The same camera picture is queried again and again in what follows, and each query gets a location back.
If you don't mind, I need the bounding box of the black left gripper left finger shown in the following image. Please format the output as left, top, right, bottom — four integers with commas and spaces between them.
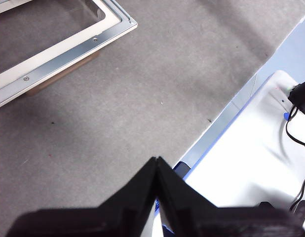
5, 157, 157, 237

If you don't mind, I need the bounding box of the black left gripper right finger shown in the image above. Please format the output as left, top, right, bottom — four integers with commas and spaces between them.
157, 156, 305, 237

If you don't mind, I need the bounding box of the oven door with beige handle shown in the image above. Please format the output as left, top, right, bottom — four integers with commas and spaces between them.
0, 0, 138, 111

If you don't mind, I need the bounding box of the thin black base cable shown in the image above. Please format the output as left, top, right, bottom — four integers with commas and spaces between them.
285, 105, 305, 148
289, 176, 305, 212

